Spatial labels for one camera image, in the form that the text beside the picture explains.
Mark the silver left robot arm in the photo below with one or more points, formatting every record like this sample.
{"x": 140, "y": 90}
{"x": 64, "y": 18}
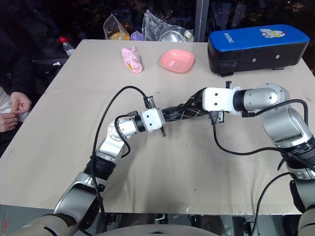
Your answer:
{"x": 113, "y": 145}

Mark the white tissue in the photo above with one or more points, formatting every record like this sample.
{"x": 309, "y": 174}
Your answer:
{"x": 23, "y": 116}

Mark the clear plastic bag with food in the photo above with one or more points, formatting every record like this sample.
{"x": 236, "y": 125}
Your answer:
{"x": 116, "y": 30}

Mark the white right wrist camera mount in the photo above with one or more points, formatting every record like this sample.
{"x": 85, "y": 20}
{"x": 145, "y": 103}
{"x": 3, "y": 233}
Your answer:
{"x": 216, "y": 98}

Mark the clear crumpled plastic bag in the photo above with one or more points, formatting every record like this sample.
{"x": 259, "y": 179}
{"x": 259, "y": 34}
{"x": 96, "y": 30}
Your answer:
{"x": 153, "y": 25}

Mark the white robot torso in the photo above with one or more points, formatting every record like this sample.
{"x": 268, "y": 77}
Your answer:
{"x": 157, "y": 232}

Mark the plastic bottle with red cap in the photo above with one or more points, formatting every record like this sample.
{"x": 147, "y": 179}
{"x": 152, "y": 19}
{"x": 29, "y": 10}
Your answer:
{"x": 67, "y": 46}

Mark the person in dark jacket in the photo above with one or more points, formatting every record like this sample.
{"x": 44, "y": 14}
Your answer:
{"x": 19, "y": 73}

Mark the small white container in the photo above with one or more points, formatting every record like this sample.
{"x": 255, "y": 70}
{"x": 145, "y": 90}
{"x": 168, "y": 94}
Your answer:
{"x": 189, "y": 34}

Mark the pink folded cloth toy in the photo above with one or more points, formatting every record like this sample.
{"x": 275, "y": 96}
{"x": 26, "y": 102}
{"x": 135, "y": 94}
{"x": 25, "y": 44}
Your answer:
{"x": 133, "y": 60}

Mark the grey metal post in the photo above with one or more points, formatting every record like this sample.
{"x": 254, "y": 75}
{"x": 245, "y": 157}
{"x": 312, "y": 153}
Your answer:
{"x": 201, "y": 20}

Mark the black grid pencil pouch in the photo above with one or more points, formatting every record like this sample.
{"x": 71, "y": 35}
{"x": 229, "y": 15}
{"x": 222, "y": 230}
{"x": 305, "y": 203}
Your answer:
{"x": 187, "y": 110}

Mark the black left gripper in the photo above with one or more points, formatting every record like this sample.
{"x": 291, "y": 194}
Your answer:
{"x": 166, "y": 116}

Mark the person's left hand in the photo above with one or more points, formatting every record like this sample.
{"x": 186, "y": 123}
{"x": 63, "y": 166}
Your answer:
{"x": 22, "y": 102}

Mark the pink plastic bowl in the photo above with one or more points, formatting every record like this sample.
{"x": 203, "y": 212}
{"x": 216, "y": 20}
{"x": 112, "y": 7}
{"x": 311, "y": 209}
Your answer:
{"x": 177, "y": 60}

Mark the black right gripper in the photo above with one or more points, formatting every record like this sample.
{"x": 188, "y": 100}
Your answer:
{"x": 219, "y": 116}

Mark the blue and black box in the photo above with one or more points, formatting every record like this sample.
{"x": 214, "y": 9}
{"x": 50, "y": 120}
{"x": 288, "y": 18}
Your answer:
{"x": 256, "y": 41}

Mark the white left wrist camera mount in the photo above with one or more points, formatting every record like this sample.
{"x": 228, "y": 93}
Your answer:
{"x": 151, "y": 120}

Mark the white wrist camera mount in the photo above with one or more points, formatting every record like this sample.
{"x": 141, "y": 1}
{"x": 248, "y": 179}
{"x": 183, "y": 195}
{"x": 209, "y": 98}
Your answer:
{"x": 151, "y": 120}
{"x": 216, "y": 98}

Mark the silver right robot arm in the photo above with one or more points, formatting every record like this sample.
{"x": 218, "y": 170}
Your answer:
{"x": 265, "y": 98}

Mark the purple small object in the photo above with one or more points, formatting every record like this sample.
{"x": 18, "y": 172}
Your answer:
{"x": 136, "y": 36}

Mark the person's right hand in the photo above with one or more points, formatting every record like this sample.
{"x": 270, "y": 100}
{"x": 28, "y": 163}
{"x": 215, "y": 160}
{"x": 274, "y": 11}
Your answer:
{"x": 7, "y": 122}

